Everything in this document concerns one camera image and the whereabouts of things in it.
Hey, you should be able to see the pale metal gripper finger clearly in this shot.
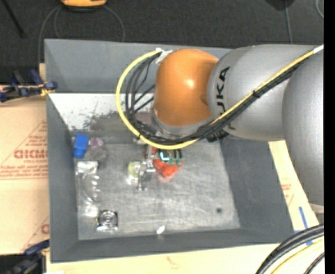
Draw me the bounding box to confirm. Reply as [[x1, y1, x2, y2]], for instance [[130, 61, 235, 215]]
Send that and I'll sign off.
[[137, 162, 148, 191], [146, 162, 157, 183]]

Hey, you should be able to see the red toy fruit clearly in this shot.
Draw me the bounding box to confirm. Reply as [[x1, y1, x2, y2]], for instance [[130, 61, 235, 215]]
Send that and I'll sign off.
[[153, 158, 184, 179]]

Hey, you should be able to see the grey metal bin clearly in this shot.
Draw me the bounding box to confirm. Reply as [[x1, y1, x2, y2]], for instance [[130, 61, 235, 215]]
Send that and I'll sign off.
[[43, 38, 295, 262]]

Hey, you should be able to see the clear purple plastic thing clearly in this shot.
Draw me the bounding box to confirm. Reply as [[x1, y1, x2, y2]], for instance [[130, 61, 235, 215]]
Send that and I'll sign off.
[[88, 138, 108, 160]]

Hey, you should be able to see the blue plastic block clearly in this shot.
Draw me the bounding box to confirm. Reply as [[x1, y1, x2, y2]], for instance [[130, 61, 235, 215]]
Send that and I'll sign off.
[[73, 134, 90, 158]]

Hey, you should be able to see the brown cardboard board, red print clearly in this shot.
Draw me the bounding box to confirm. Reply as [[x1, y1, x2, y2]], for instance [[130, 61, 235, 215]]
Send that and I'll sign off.
[[0, 84, 320, 257]]

